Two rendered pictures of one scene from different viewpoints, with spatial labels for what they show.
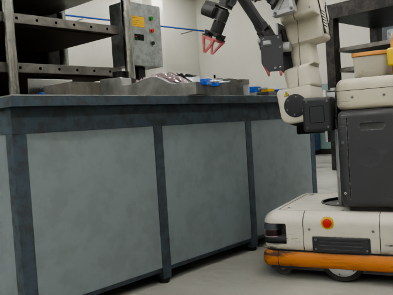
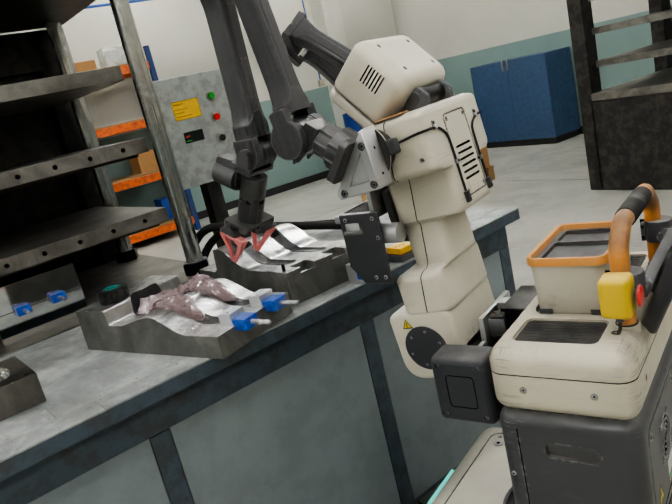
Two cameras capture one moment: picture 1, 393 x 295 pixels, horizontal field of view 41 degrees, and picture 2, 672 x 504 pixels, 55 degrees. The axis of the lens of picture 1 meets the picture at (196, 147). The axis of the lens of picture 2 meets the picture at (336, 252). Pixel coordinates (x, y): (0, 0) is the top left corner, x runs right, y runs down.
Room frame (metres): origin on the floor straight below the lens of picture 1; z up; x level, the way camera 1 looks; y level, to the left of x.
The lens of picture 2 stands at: (1.01, -0.57, 1.32)
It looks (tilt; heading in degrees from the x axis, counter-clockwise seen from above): 14 degrees down; 11
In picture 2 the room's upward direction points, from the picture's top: 13 degrees counter-clockwise
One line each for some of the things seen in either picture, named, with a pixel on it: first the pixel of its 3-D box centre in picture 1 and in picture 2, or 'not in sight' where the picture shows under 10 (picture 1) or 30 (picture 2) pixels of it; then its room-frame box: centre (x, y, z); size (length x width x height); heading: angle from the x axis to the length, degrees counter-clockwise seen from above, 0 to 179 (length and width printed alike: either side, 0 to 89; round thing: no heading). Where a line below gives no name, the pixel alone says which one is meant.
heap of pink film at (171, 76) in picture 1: (161, 78); (180, 295); (2.50, 0.15, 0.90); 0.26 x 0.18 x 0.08; 65
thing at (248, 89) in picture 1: (257, 89); (370, 272); (2.63, -0.32, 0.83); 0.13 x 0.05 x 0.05; 47
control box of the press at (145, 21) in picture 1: (141, 118); (231, 260); (3.45, 0.35, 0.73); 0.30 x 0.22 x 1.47; 137
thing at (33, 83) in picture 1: (27, 99); (20, 294); (2.95, 0.93, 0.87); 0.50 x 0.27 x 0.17; 47
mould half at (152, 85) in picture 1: (159, 87); (182, 311); (2.49, 0.15, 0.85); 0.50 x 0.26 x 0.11; 65
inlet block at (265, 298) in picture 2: (217, 82); (277, 302); (2.43, -0.12, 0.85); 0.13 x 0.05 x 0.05; 65
